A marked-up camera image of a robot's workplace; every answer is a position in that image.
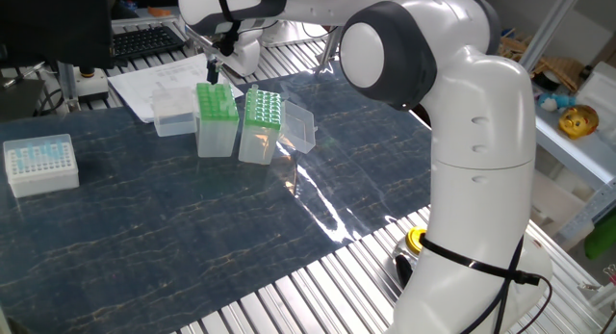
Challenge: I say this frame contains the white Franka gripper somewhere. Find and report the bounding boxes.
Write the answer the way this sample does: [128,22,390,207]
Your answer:
[185,23,265,85]

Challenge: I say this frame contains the translucent tip box green rack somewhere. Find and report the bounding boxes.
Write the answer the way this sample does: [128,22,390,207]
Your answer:
[151,82,241,159]
[238,83,318,166]

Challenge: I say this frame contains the white tip box blue tips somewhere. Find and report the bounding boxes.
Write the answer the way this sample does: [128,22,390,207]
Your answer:
[2,133,81,199]

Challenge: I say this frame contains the white paper sheet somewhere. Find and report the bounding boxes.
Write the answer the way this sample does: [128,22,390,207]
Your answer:
[108,53,244,124]

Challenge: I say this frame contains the black keyboard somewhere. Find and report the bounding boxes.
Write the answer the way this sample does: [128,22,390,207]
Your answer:
[111,24,187,62]

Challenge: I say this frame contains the white stand base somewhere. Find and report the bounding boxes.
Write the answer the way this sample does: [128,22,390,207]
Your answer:
[75,66,111,103]

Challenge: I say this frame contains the black monitor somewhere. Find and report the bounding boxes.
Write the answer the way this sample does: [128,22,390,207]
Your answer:
[0,0,116,71]

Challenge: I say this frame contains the dark marble pattern mat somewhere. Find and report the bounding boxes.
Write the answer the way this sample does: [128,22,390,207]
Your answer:
[0,59,434,334]

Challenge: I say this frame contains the silver metal bar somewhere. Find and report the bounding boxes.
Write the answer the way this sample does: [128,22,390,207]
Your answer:
[1,60,47,90]

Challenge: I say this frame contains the black box device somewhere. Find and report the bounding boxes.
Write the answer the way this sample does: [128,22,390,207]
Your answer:
[0,76,47,123]

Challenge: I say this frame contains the glass jar gold lid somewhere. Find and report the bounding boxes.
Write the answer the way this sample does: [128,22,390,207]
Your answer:
[392,226,427,287]

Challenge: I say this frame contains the blue white toy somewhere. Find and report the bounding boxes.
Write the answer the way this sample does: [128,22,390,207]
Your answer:
[536,91,578,113]

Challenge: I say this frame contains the white foam block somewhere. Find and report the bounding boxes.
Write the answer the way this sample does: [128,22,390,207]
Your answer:
[531,167,586,229]

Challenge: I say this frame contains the golden toy figure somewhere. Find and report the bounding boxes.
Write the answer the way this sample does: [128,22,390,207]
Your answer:
[557,104,601,141]

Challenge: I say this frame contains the white metal shelf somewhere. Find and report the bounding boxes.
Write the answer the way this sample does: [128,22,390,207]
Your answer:
[533,83,616,191]

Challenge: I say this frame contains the grey slotted angle beam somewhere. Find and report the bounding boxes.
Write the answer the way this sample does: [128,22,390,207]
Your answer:
[552,179,616,251]

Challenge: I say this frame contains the aluminium frame rail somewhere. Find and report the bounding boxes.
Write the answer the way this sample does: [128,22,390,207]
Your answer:
[111,13,182,28]

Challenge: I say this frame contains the white pedestal metal base plate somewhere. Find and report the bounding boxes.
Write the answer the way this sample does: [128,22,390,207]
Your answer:
[262,20,333,49]

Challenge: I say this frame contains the aluminium frame post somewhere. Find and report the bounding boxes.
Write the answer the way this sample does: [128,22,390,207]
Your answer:
[57,59,81,114]
[519,0,588,73]

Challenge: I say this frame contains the black cable loop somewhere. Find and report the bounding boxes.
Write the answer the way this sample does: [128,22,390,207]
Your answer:
[34,86,66,117]

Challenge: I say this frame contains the thick black cable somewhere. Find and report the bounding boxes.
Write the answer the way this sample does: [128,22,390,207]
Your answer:
[459,237,526,334]

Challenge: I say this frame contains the thin dark red cable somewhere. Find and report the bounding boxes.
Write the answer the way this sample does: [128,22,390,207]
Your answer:
[517,273,553,334]

